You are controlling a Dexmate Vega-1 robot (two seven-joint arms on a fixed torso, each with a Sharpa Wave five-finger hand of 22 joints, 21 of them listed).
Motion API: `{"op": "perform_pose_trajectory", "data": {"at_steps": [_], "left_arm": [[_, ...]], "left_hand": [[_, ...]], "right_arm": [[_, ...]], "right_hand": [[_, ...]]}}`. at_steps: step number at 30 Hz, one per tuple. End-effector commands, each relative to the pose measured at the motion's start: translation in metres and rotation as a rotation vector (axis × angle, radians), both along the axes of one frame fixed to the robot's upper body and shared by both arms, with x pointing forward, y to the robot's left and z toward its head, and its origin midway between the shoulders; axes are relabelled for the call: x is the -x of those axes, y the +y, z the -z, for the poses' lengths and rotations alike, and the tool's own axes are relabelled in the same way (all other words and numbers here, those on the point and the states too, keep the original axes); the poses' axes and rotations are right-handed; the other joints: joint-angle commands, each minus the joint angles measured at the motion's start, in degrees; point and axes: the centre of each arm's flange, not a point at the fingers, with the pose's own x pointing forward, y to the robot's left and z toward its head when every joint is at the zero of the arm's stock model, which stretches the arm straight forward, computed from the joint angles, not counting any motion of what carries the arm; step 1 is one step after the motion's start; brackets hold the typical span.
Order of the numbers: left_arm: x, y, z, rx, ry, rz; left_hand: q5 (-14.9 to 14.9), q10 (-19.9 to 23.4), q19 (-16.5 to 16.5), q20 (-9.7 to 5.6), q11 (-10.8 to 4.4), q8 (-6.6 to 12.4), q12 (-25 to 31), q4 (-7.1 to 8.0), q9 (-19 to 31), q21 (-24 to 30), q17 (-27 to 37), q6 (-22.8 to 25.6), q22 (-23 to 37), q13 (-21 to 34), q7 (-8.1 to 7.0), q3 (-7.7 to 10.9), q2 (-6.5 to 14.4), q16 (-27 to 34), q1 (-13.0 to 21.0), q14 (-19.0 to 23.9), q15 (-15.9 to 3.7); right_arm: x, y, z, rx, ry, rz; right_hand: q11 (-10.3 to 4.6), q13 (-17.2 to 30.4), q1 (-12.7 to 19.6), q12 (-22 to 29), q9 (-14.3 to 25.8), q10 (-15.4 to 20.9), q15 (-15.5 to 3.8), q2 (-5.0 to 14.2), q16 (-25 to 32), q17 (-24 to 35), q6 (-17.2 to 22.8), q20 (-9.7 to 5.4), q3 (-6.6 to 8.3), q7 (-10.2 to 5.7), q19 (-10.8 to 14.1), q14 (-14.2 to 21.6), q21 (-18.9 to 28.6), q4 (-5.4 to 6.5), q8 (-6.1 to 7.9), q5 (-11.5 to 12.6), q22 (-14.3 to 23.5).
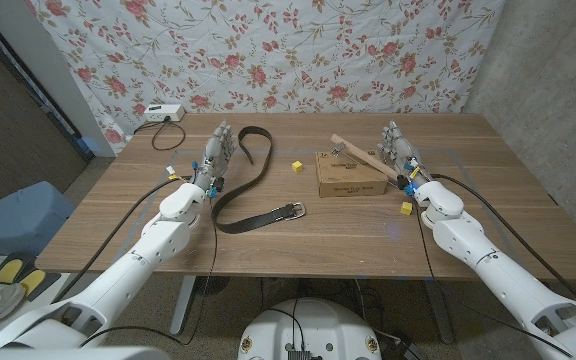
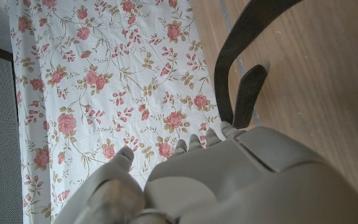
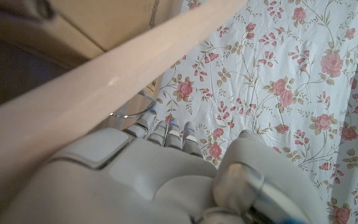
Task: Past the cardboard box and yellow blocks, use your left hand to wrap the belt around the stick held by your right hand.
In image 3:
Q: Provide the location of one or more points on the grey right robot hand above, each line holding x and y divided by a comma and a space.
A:
154, 180

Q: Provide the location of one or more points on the long wooden stick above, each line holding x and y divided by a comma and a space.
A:
104, 84

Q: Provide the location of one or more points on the floral backdrop cloth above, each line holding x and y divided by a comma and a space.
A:
259, 93

